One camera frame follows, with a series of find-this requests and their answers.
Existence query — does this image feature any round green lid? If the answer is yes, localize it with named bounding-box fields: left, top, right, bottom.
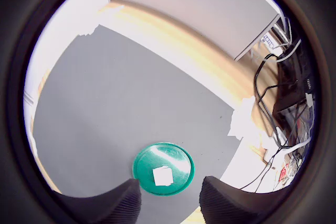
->
left=131, top=142, right=196, bottom=197

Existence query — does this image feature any white tape piece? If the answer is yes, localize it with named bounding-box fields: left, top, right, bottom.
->
left=227, top=95, right=264, bottom=142
left=75, top=11, right=111, bottom=37

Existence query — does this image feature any dark grey mat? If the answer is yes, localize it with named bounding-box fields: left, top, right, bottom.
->
left=33, top=23, right=237, bottom=224

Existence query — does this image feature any black electronic box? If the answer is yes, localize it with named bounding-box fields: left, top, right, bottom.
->
left=272, top=58, right=313, bottom=115

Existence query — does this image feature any white partition panel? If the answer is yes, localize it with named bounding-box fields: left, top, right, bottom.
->
left=24, top=0, right=117, bottom=99

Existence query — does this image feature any black cable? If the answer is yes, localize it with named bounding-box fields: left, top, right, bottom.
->
left=253, top=52, right=280, bottom=137
left=237, top=145, right=283, bottom=194

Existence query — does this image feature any white cable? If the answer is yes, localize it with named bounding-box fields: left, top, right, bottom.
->
left=282, top=139, right=312, bottom=154

